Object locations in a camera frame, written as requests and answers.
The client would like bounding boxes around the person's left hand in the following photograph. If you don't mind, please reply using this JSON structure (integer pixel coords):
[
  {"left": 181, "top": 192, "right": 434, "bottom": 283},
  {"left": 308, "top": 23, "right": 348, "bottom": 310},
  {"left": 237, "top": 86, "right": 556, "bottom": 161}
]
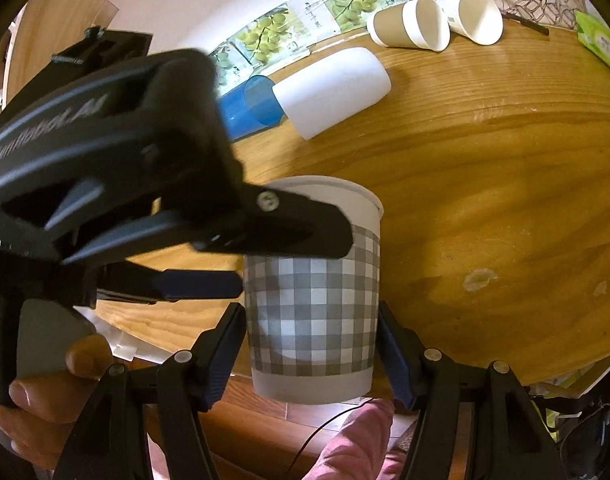
[{"left": 0, "top": 334, "right": 114, "bottom": 457}]

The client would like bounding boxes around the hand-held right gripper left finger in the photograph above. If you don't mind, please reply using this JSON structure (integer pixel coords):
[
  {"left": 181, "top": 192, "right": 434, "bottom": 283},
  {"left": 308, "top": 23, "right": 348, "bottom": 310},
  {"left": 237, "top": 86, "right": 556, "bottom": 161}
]
[{"left": 52, "top": 302, "right": 247, "bottom": 480}]

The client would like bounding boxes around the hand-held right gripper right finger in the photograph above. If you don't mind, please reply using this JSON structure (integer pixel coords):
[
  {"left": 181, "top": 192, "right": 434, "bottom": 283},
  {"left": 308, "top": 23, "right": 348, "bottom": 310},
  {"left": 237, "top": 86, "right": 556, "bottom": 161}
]
[{"left": 377, "top": 300, "right": 561, "bottom": 480}]

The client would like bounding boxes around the grey checked paper cup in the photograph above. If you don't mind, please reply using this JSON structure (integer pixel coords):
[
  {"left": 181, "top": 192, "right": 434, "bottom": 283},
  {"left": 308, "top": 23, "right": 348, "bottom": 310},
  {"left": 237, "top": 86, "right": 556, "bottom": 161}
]
[{"left": 243, "top": 175, "right": 385, "bottom": 406}]

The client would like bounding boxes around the brown paper cup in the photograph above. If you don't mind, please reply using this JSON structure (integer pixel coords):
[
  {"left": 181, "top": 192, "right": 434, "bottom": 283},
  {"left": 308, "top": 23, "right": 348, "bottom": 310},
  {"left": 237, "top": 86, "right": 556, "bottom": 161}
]
[{"left": 367, "top": 0, "right": 451, "bottom": 53}]

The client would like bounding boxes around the thin black cable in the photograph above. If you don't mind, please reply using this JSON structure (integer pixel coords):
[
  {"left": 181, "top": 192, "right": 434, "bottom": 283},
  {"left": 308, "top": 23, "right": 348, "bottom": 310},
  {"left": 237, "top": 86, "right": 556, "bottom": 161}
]
[{"left": 284, "top": 397, "right": 382, "bottom": 480}]

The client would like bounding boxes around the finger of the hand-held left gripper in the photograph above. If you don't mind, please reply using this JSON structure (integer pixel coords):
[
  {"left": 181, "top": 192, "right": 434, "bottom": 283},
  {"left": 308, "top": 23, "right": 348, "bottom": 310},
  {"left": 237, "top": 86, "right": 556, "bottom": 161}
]
[
  {"left": 191, "top": 182, "right": 355, "bottom": 261},
  {"left": 96, "top": 264, "right": 244, "bottom": 306}
]

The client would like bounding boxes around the blue plastic cup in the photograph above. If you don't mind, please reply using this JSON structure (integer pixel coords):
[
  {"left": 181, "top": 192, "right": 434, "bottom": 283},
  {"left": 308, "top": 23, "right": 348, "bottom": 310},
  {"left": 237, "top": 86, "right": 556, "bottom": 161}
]
[{"left": 218, "top": 75, "right": 286, "bottom": 144}]

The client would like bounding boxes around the white paper cup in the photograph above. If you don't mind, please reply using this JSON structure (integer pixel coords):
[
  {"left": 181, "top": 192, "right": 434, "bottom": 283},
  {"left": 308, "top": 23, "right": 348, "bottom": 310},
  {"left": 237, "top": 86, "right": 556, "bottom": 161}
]
[{"left": 433, "top": 0, "right": 504, "bottom": 46}]

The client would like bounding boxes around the black pen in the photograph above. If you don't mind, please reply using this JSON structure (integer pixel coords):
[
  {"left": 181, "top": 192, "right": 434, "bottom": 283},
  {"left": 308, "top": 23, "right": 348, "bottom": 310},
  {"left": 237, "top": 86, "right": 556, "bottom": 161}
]
[{"left": 502, "top": 12, "right": 550, "bottom": 37}]

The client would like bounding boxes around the plain white cup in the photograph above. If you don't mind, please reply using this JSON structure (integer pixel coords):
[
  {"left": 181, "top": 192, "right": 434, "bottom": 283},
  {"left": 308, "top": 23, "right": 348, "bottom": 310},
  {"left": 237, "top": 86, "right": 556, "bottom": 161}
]
[{"left": 271, "top": 46, "right": 391, "bottom": 141}]

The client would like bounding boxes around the green packet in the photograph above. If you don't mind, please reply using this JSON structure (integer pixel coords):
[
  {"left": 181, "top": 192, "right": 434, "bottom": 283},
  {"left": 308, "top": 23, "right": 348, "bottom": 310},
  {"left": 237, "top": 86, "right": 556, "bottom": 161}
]
[{"left": 574, "top": 9, "right": 610, "bottom": 82}]

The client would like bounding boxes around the dark bag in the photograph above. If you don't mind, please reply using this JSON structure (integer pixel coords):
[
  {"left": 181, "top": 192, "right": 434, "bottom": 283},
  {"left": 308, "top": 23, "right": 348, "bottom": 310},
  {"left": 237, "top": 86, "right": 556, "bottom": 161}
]
[{"left": 529, "top": 370, "right": 610, "bottom": 480}]

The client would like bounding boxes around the person's pink trouser leg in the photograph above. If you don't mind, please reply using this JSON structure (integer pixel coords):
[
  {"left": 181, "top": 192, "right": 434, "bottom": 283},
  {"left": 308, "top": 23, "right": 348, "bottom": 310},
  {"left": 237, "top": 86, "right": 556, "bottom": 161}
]
[{"left": 304, "top": 397, "right": 417, "bottom": 480}]

